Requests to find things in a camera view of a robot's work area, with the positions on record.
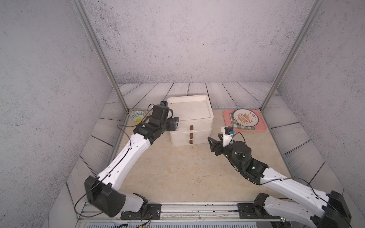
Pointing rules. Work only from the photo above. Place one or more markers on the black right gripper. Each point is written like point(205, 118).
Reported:
point(217, 144)

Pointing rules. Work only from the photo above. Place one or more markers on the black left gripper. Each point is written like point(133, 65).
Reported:
point(174, 123)

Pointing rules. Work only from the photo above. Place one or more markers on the white drawer cabinet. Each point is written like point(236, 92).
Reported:
point(195, 119)

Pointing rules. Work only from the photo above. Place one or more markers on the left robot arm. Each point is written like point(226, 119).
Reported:
point(102, 191)

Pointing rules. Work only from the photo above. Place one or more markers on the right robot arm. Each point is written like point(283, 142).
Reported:
point(311, 207)

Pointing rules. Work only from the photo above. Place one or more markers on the pink plastic tray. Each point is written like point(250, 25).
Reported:
point(260, 126)

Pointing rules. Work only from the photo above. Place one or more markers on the small patterned bowl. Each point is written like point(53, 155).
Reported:
point(137, 116)

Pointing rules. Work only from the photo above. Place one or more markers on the white patterned plate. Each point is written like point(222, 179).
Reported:
point(245, 117)

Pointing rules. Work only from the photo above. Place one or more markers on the green checkered cloth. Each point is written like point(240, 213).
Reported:
point(236, 125)

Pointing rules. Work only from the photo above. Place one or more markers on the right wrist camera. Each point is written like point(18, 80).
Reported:
point(227, 135)

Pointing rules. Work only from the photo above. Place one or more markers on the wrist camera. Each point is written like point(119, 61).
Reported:
point(227, 135)
point(161, 113)

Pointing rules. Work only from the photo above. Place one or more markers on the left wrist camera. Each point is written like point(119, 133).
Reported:
point(161, 113)

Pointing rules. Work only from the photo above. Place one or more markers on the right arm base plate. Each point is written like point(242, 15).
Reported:
point(249, 211)

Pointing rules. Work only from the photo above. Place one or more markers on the aluminium front rail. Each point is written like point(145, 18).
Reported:
point(186, 215)

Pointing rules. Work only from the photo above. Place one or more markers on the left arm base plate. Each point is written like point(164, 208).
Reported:
point(149, 211)

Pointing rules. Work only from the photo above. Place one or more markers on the aluminium frame post left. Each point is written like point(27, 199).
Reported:
point(98, 50)

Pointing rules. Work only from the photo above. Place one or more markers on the aluminium frame post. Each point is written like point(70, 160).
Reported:
point(98, 50)
point(313, 13)

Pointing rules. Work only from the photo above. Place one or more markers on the aluminium frame post right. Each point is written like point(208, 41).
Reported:
point(313, 13)

